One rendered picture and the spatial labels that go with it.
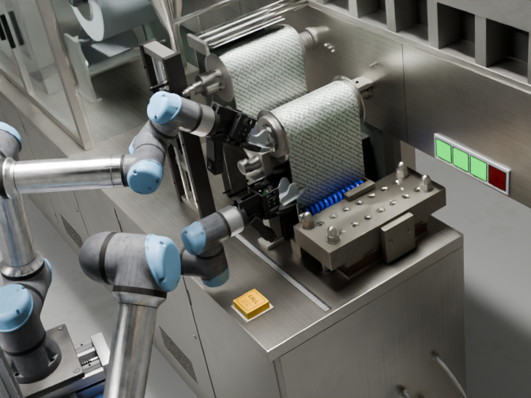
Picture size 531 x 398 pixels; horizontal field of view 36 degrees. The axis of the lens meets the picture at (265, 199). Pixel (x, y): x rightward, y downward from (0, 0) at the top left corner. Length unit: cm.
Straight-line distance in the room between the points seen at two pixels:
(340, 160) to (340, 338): 48
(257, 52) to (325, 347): 82
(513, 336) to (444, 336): 84
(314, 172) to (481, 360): 128
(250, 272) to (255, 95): 49
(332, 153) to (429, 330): 60
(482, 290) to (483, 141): 154
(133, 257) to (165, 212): 85
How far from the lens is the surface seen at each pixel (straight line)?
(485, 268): 361
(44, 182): 191
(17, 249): 222
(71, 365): 229
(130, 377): 175
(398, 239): 221
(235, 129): 202
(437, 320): 244
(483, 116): 200
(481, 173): 208
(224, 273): 214
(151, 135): 195
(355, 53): 230
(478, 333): 332
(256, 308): 212
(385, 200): 225
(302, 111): 215
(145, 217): 259
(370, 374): 236
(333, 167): 225
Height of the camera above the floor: 233
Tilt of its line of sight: 34 degrees down
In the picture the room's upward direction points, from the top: 10 degrees counter-clockwise
